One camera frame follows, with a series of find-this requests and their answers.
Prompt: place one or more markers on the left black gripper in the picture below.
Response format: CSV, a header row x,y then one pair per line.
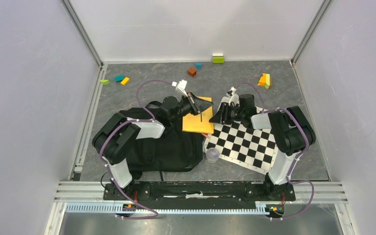
x,y
198,104

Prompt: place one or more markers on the black white chessboard mat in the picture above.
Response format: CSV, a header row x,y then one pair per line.
x,y
249,148

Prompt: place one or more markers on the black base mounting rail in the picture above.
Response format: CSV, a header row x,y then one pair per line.
x,y
197,195

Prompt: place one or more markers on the yellow-green block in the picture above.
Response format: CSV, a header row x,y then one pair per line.
x,y
268,81

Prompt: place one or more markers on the yellow booklet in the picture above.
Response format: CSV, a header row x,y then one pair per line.
x,y
198,123

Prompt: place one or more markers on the green half-round block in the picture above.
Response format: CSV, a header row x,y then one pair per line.
x,y
104,81

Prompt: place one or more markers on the clear paperclip jar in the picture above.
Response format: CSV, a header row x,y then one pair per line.
x,y
212,155

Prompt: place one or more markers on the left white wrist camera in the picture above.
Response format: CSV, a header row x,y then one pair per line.
x,y
180,87

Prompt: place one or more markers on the yellow small block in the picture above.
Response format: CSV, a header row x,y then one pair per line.
x,y
125,81

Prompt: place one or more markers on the black student backpack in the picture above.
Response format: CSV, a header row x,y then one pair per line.
x,y
174,151

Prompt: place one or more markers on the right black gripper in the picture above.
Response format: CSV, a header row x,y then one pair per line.
x,y
222,116

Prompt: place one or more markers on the green white block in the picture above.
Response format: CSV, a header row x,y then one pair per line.
x,y
218,58

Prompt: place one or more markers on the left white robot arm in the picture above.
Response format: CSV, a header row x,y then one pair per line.
x,y
112,142

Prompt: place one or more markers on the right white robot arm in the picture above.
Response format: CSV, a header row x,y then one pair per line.
x,y
292,132

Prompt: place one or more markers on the teal block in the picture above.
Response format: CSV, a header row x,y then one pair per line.
x,y
119,78

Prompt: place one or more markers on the orange stepped block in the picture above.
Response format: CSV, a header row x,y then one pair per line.
x,y
262,80

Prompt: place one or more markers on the brown cube block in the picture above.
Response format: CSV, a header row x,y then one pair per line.
x,y
192,72

